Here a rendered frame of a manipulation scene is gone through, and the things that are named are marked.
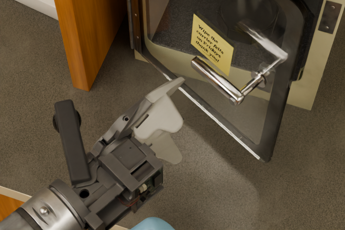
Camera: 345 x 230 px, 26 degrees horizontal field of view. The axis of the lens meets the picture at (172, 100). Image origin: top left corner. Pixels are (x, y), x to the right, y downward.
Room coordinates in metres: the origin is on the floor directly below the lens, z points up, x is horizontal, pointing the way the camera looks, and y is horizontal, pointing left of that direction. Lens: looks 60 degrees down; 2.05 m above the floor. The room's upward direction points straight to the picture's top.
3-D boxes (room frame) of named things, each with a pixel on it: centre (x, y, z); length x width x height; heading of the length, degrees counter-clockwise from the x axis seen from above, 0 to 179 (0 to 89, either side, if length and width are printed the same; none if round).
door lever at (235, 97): (0.53, -0.07, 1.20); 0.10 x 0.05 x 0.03; 44
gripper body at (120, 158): (0.38, 0.08, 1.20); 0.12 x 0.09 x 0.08; 133
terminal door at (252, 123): (0.61, -0.04, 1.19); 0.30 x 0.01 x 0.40; 44
